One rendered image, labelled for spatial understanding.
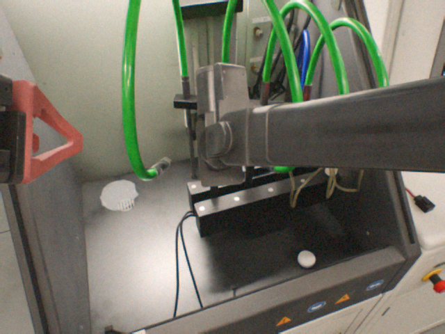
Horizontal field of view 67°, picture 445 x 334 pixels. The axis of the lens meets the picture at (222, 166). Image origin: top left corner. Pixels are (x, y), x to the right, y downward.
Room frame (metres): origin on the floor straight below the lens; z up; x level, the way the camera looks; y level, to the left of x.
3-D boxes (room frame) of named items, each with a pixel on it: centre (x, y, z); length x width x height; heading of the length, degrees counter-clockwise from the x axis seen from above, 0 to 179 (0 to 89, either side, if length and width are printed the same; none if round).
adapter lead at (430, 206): (0.48, -0.40, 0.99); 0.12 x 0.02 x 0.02; 24
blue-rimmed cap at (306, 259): (0.40, -0.19, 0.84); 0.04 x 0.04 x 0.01
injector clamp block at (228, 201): (0.51, -0.10, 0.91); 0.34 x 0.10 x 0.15; 109
